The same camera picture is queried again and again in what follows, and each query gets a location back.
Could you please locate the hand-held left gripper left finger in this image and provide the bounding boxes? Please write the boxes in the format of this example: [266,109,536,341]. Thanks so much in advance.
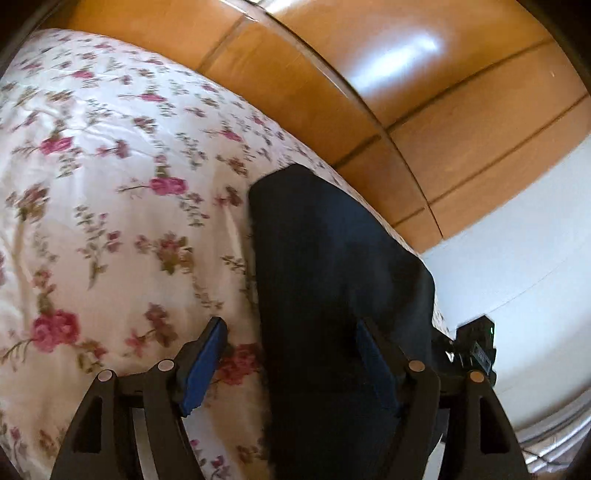
[48,316,228,480]

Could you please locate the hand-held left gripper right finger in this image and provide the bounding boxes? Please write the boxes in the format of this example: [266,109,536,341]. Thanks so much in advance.
[355,318,532,480]

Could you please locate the wooden wardrobe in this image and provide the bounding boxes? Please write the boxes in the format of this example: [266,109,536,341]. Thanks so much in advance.
[41,0,591,254]

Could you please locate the floral bedsheet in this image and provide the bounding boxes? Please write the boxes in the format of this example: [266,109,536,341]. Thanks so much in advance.
[0,28,451,480]

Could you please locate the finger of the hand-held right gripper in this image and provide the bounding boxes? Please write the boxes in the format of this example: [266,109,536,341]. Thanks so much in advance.
[432,330,462,366]

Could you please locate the black pants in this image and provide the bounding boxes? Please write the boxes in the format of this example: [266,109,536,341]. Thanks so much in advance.
[248,164,451,480]

